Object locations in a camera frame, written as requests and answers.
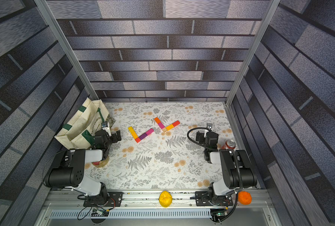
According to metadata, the yellow wooden block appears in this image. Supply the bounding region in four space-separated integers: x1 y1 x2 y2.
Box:
128 127 135 135

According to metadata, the red wooden block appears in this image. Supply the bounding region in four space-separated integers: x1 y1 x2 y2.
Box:
173 121 180 127

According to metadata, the purple wooden block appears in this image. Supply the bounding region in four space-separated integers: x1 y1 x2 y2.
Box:
139 133 147 140

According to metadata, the yellow-orange wooden block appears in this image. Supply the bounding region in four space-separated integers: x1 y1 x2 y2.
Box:
166 124 175 131

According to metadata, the magenta wooden block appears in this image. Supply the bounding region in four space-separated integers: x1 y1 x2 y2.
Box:
146 128 154 135

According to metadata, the pink wooden block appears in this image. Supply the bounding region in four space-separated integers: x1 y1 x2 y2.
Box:
158 122 165 130

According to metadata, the orange wooden block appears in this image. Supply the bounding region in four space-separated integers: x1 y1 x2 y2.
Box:
154 117 161 124

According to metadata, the orange-yellow wooden block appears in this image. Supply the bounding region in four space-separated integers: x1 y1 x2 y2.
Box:
131 132 139 139

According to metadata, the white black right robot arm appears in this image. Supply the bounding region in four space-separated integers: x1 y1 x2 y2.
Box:
193 130 257 206

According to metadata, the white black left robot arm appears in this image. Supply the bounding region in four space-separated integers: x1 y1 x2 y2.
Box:
42 130 121 207

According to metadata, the red soda can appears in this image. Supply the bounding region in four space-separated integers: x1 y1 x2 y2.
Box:
222 139 236 149

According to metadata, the round red tin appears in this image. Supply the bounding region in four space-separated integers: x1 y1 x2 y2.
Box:
92 158 109 168

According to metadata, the cream green tote bag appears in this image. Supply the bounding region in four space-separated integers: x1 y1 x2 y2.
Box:
55 98 116 149

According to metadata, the orange mandarin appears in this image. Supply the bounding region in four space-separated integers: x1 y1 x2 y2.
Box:
237 191 252 205

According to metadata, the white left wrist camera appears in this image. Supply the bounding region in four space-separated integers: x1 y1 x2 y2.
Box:
101 121 112 137

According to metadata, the black corrugated cable hose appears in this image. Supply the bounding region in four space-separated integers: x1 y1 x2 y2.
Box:
187 127 244 222

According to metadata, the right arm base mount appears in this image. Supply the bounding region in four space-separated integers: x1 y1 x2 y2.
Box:
190 191 233 207

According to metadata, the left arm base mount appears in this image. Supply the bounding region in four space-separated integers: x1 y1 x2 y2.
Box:
83 192 123 208

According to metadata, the slotted metal cable tray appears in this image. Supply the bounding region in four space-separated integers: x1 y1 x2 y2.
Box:
49 209 212 219

